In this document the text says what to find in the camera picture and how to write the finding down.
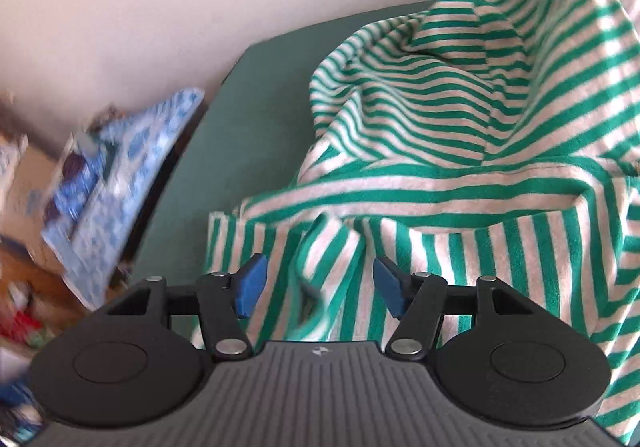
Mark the blue patterned cloth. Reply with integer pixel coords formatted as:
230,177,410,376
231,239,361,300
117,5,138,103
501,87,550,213
40,87,206,310

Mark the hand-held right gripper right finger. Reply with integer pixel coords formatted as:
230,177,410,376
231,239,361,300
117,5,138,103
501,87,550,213
372,257,536,359

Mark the red green packaging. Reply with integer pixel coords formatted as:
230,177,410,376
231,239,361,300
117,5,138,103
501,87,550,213
0,309,57,353

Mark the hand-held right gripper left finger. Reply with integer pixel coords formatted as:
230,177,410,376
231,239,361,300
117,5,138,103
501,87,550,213
107,254,269,360

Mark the green table cloth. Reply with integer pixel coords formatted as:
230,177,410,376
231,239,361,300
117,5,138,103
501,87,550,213
132,0,441,345

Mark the grey small device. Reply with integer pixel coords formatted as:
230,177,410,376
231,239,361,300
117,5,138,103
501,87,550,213
74,131,99,154

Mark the green white striped shirt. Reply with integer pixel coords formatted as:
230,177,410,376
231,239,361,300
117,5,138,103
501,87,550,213
190,0,640,445

